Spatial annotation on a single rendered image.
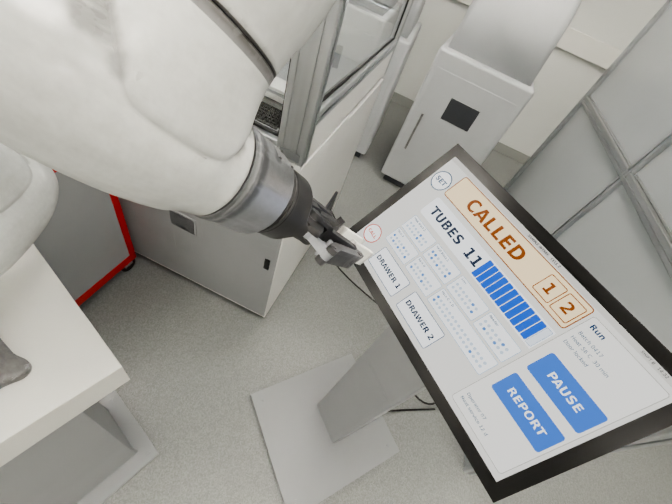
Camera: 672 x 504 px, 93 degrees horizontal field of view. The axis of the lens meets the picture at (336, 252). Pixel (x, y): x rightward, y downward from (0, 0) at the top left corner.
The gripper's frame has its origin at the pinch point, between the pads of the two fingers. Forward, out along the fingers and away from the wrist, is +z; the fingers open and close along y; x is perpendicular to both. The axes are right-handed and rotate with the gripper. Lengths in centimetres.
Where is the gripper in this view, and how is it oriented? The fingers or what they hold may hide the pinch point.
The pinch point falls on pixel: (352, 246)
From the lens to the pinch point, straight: 48.4
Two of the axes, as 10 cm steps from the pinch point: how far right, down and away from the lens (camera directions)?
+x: -7.4, 6.2, 2.4
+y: -4.7, -7.4, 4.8
